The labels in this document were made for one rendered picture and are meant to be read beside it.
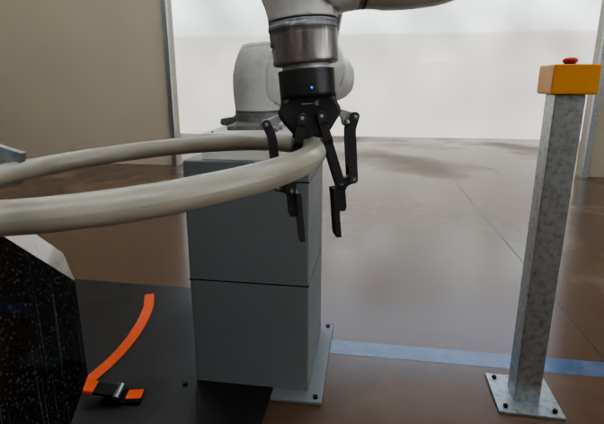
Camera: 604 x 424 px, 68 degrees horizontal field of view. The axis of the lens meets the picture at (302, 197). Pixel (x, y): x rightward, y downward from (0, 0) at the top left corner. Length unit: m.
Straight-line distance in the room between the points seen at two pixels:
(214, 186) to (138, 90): 5.74
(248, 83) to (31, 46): 5.59
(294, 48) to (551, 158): 1.03
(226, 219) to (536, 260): 0.96
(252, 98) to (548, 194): 0.94
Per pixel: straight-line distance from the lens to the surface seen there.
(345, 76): 1.50
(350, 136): 0.62
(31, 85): 6.94
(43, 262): 1.19
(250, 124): 1.48
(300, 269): 1.44
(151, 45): 6.04
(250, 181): 0.41
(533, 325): 1.64
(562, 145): 1.48
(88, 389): 1.72
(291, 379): 1.65
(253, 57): 1.48
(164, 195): 0.39
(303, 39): 0.58
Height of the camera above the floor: 1.03
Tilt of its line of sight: 14 degrees down
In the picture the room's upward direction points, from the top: straight up
